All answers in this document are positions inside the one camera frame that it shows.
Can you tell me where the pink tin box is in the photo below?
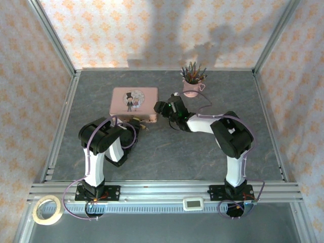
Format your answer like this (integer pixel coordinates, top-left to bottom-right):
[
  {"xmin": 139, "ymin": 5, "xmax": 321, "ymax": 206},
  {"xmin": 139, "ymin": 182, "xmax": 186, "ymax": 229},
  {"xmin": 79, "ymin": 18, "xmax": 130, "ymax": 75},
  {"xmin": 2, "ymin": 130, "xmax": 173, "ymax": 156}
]
[{"xmin": 109, "ymin": 87, "xmax": 159, "ymax": 124}]

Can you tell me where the pink pencil cup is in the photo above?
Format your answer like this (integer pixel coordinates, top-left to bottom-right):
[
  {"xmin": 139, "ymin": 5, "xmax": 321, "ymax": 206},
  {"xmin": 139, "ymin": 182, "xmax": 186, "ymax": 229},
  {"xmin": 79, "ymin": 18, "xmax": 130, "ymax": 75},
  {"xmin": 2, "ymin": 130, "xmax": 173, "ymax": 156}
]
[{"xmin": 183, "ymin": 75, "xmax": 206, "ymax": 98}]

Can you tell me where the orange patterned white cloth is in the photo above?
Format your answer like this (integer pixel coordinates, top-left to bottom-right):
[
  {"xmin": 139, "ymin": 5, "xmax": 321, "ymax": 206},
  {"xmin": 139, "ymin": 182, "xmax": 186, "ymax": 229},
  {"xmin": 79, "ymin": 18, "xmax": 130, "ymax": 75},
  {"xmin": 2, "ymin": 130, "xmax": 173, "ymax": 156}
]
[
  {"xmin": 260, "ymin": 0, "xmax": 324, "ymax": 243},
  {"xmin": 0, "ymin": 0, "xmax": 70, "ymax": 243},
  {"xmin": 37, "ymin": 0, "xmax": 292, "ymax": 69}
]

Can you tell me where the white digital display unit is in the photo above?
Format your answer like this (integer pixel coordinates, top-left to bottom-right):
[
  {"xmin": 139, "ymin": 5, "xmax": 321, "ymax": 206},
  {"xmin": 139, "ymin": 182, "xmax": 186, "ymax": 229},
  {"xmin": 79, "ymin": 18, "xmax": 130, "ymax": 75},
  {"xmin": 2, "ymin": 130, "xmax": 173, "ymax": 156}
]
[{"xmin": 182, "ymin": 197, "xmax": 205, "ymax": 212}]

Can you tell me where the beige masking tape roll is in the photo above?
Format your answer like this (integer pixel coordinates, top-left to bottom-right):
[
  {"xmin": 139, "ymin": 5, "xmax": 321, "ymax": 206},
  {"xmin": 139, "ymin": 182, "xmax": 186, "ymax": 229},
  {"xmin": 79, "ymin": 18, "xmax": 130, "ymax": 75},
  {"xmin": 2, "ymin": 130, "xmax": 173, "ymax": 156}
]
[{"xmin": 32, "ymin": 195, "xmax": 64, "ymax": 226}]

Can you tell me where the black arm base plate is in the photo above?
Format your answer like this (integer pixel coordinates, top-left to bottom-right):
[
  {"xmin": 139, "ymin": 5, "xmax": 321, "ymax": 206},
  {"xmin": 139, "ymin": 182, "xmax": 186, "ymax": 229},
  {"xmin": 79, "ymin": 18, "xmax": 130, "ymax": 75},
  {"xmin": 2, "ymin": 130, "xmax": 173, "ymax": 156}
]
[
  {"xmin": 75, "ymin": 185, "xmax": 121, "ymax": 203},
  {"xmin": 209, "ymin": 184, "xmax": 254, "ymax": 203}
]

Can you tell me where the aluminium mounting rail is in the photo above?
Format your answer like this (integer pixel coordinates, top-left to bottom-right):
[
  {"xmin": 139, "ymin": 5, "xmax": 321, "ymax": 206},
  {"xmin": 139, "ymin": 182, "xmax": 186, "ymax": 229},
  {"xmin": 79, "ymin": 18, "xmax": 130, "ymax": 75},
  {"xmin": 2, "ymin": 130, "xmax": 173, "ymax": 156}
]
[{"xmin": 27, "ymin": 180, "xmax": 304, "ymax": 204}]

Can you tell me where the aluminium table side rail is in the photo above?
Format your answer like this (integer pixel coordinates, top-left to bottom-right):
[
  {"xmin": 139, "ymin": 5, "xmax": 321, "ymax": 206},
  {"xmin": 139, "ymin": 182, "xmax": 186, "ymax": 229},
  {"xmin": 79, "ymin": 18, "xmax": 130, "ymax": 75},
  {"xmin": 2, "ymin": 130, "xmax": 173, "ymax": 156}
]
[
  {"xmin": 253, "ymin": 70, "xmax": 289, "ymax": 183},
  {"xmin": 40, "ymin": 70, "xmax": 82, "ymax": 183}
]

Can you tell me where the grey slotted cable duct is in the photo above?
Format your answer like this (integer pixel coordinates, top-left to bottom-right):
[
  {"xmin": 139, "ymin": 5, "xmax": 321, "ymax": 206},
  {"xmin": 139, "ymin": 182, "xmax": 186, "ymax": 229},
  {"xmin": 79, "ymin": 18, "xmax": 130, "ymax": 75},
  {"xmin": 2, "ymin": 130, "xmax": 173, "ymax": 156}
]
[{"xmin": 40, "ymin": 202, "xmax": 250, "ymax": 215}]

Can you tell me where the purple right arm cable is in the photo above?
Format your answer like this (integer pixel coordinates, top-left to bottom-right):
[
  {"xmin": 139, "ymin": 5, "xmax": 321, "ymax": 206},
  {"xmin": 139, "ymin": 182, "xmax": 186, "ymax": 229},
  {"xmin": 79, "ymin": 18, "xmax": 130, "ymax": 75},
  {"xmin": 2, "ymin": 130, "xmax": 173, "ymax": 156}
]
[{"xmin": 174, "ymin": 91, "xmax": 265, "ymax": 220}]

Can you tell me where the aluminium frame post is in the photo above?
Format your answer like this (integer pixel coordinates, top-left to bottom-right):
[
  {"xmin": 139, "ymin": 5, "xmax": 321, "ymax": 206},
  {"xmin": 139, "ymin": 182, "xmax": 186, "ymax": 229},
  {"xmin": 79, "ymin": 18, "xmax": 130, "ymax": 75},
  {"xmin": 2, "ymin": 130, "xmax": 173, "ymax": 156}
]
[
  {"xmin": 252, "ymin": 0, "xmax": 302, "ymax": 74},
  {"xmin": 27, "ymin": 0, "xmax": 77, "ymax": 75}
]

